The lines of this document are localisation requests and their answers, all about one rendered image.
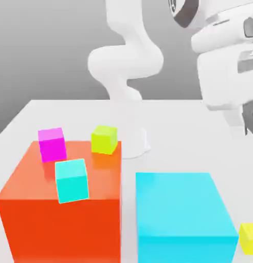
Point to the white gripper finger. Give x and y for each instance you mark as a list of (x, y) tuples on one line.
[(234, 121)]

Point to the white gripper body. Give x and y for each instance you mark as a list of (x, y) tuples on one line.
[(219, 82)]

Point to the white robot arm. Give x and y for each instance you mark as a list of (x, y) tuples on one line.
[(126, 61)]

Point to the small yellow cube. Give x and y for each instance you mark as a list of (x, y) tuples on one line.
[(250, 239)]

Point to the small lime cube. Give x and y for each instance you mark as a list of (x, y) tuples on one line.
[(103, 140)]

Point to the small cyan cube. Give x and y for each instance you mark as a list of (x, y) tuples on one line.
[(72, 185)]

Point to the small magenta cube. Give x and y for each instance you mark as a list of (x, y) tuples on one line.
[(52, 148)]

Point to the large cyan box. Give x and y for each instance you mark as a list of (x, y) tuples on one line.
[(180, 209)]

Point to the large orange box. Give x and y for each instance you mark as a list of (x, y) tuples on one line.
[(56, 230)]

